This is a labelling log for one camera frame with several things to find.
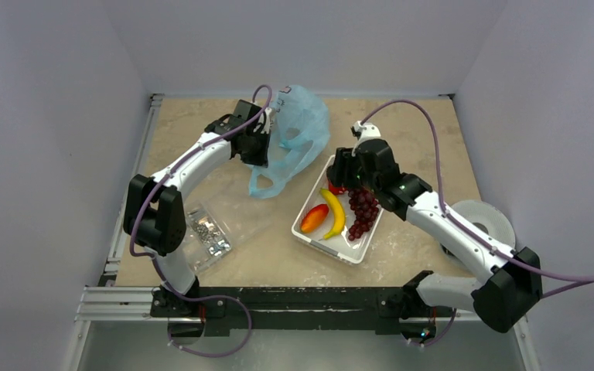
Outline clear plastic screw box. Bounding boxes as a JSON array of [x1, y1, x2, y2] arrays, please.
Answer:
[[173, 185, 273, 275]]

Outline dark red grape bunch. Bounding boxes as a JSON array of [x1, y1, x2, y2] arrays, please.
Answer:
[[347, 189, 379, 241]]

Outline red orange fake fruit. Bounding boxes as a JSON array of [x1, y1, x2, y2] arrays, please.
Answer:
[[299, 203, 329, 234]]

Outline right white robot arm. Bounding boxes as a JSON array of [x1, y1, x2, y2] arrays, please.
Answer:
[[326, 139, 542, 333]]

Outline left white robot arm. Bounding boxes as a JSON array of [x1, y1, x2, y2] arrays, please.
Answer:
[[122, 100, 275, 316]]

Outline light blue plastic bag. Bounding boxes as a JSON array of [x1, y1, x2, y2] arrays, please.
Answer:
[[248, 84, 330, 199]]

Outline white plastic basket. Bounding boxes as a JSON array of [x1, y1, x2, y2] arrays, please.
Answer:
[[292, 155, 384, 264]]

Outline yellow fake banana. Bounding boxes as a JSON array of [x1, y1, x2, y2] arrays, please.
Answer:
[[319, 189, 347, 240]]

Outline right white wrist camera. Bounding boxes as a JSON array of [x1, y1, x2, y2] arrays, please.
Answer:
[[350, 121, 381, 152]]

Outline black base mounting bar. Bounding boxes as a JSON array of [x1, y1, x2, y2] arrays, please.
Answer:
[[150, 287, 452, 339]]

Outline white filament spool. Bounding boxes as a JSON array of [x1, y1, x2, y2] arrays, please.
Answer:
[[449, 199, 517, 249]]

